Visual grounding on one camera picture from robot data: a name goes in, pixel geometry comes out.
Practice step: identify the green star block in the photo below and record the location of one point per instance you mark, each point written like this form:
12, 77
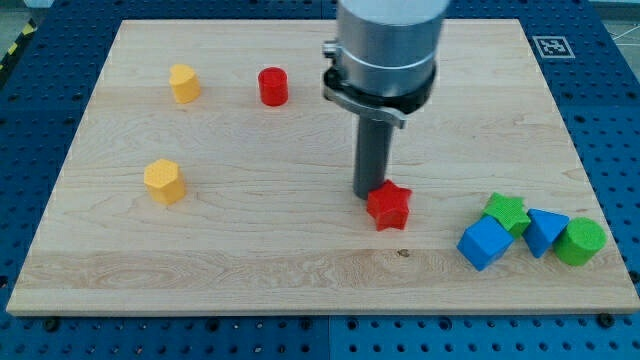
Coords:
509, 212

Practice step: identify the yellow hexagon block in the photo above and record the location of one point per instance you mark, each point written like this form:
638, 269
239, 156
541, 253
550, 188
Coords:
164, 181

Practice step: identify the blue triangle block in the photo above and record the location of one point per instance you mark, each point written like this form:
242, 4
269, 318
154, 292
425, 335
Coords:
545, 227

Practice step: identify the red cylinder block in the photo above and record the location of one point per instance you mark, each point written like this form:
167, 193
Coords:
273, 86

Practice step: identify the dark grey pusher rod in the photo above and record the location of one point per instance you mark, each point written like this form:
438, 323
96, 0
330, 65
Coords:
371, 155

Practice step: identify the green cylinder block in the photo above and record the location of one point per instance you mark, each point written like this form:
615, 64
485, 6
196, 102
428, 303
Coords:
581, 239

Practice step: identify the yellow black hazard tape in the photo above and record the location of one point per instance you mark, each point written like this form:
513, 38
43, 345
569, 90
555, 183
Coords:
18, 46

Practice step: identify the blue cube block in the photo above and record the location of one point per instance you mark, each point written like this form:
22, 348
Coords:
484, 242

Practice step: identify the red star block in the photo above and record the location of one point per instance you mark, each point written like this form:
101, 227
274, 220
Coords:
389, 206

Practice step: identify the yellow heart block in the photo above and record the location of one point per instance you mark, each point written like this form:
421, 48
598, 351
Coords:
184, 83

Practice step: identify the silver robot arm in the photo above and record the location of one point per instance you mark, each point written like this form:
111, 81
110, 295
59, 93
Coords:
383, 57

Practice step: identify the light wooden board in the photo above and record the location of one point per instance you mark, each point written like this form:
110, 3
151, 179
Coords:
269, 224

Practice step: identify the white fiducial marker tag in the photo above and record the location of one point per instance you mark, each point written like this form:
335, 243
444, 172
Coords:
553, 47

